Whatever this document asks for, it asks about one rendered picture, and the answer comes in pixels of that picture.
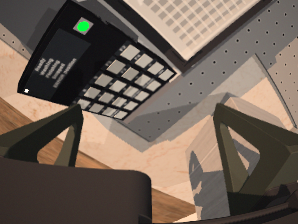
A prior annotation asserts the white multiwell plate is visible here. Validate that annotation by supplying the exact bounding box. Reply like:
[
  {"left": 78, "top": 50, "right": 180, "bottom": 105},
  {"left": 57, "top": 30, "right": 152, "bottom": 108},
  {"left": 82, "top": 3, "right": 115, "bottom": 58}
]
[{"left": 123, "top": 0, "right": 260, "bottom": 60}]

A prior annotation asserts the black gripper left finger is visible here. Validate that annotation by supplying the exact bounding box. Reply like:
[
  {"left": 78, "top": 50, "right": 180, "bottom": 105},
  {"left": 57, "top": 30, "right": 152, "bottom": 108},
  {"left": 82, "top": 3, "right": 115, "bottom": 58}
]
[{"left": 0, "top": 104, "right": 84, "bottom": 167}]

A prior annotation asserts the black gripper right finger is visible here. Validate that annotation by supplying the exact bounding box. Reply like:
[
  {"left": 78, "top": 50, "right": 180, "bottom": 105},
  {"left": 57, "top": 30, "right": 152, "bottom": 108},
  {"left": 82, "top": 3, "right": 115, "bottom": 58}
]
[{"left": 213, "top": 103, "right": 298, "bottom": 216}]

